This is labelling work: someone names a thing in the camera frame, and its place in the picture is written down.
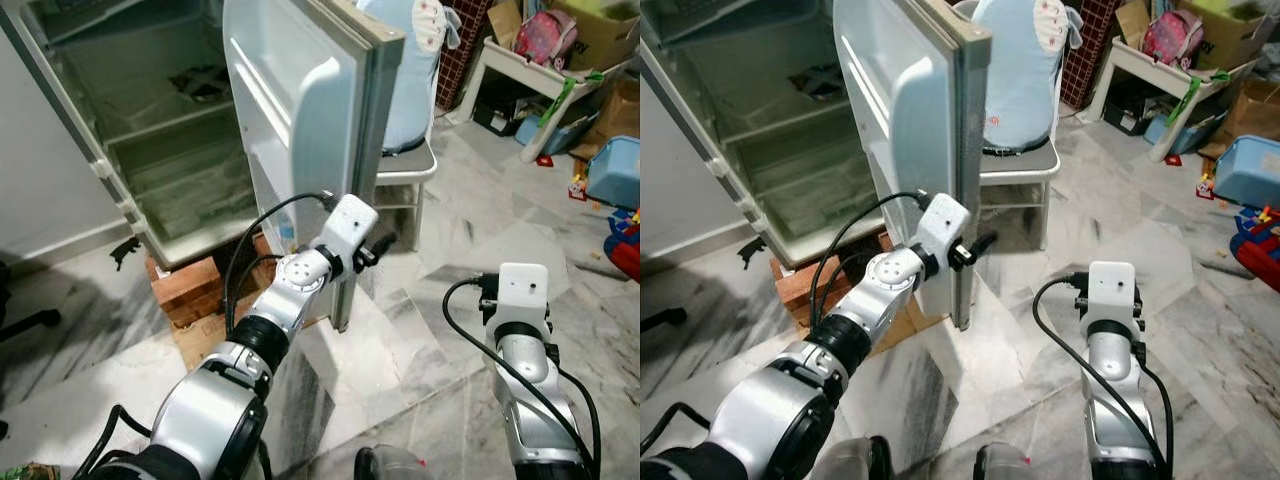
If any grey right robot leg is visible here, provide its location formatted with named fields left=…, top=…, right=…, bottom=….
left=975, top=445, right=1051, bottom=480
left=355, top=445, right=436, bottom=480

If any blue plastic bin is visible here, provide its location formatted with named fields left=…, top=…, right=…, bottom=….
left=1212, top=135, right=1280, bottom=209
left=585, top=135, right=641, bottom=209

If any black box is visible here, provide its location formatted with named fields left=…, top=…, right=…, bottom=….
left=472, top=100, right=521, bottom=136
left=1102, top=100, right=1151, bottom=136

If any red brick stack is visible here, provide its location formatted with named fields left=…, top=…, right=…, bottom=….
left=770, top=255, right=831, bottom=321
left=145, top=255, right=226, bottom=326

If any pink backpack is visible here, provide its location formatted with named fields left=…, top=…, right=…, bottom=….
left=515, top=10, right=581, bottom=71
left=1143, top=10, right=1206, bottom=69

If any blue storage box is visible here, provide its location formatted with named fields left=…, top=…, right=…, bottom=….
left=515, top=115, right=591, bottom=156
left=1145, top=112, right=1216, bottom=156

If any green strap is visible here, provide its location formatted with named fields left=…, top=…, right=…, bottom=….
left=540, top=70, right=606, bottom=131
left=1178, top=70, right=1233, bottom=129

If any large cardboard box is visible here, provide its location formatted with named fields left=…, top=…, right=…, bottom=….
left=555, top=0, right=641, bottom=71
left=1180, top=0, right=1280, bottom=71

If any fridge door with white shelves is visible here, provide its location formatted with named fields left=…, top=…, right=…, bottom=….
left=222, top=0, right=406, bottom=333
left=832, top=0, right=1006, bottom=331

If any white low table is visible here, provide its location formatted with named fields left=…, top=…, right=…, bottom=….
left=1085, top=38, right=1261, bottom=166
left=460, top=38, right=601, bottom=166

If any small brown cardboard box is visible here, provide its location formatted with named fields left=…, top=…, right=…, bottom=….
left=600, top=80, right=641, bottom=141
left=1225, top=80, right=1280, bottom=141

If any red lattice panel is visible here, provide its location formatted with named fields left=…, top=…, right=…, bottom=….
left=437, top=0, right=491, bottom=111
left=1060, top=0, right=1121, bottom=111

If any grey open fridge cabinet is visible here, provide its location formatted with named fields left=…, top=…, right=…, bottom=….
left=640, top=0, right=871, bottom=269
left=0, top=0, right=261, bottom=269

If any grey robot leg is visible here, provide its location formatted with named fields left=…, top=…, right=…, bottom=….
left=355, top=445, right=436, bottom=480
left=805, top=437, right=891, bottom=480
left=975, top=445, right=1051, bottom=480

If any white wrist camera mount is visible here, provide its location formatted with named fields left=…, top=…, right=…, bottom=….
left=1087, top=260, right=1141, bottom=323
left=915, top=193, right=973, bottom=263
left=497, top=262, right=550, bottom=326
left=320, top=195, right=381, bottom=263

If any red and blue toy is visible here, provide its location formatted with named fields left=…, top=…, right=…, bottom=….
left=605, top=208, right=641, bottom=283
left=1230, top=205, right=1280, bottom=291

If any grey left robot leg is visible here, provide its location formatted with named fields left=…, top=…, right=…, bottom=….
left=805, top=437, right=891, bottom=480

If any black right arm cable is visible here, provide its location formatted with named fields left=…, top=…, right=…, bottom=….
left=443, top=275, right=601, bottom=480
left=1032, top=272, right=1176, bottom=480

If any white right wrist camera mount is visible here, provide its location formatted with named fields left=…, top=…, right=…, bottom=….
left=1087, top=260, right=1141, bottom=323
left=497, top=262, right=550, bottom=326

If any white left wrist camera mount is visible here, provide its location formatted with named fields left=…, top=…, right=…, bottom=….
left=915, top=193, right=973, bottom=263
left=320, top=195, right=381, bottom=263

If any white chair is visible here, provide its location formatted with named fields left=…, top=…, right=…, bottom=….
left=375, top=140, right=439, bottom=251
left=978, top=135, right=1063, bottom=251

